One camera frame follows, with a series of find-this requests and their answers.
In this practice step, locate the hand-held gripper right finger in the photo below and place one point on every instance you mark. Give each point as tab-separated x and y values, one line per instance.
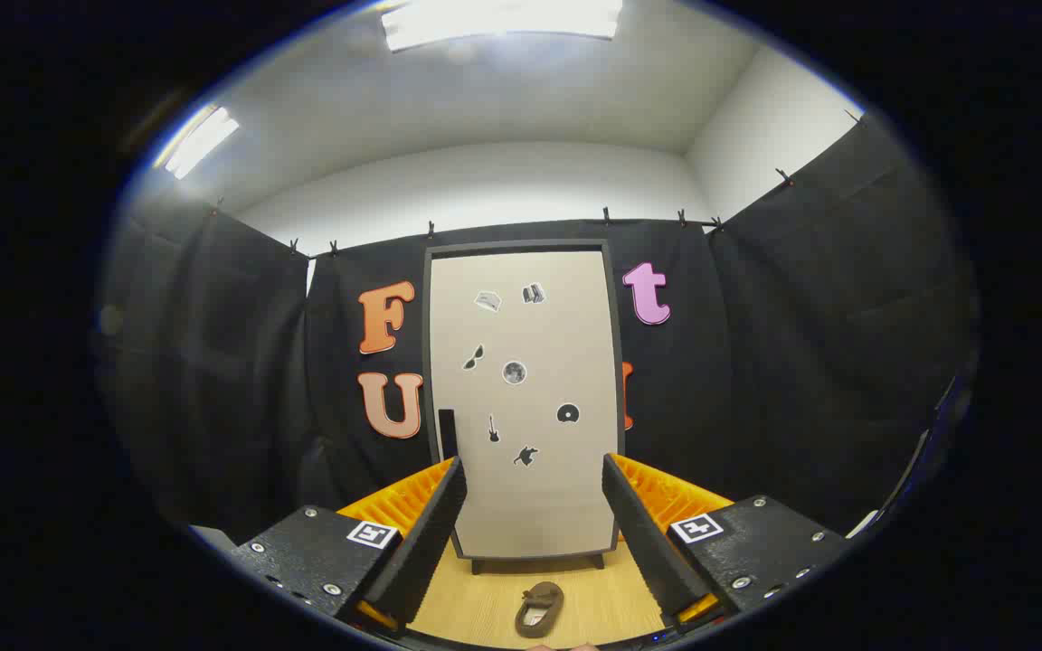
643	533

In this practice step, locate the narrow ceiling light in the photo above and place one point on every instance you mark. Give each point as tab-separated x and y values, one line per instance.
200	142

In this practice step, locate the wide ceiling light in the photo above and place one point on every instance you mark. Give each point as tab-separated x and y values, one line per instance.
503	23

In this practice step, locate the dark grey shoe cabinet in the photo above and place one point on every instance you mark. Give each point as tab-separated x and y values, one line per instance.
521	245

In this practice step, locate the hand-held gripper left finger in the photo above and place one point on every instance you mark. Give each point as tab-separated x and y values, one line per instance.
431	533

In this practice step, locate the brown shoe with bow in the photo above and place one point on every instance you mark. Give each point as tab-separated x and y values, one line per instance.
546	597

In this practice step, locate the black backdrop cloth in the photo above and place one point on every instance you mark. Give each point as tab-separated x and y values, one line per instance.
756	362

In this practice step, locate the grey chair backrest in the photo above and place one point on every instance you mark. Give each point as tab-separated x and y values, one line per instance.
213	539

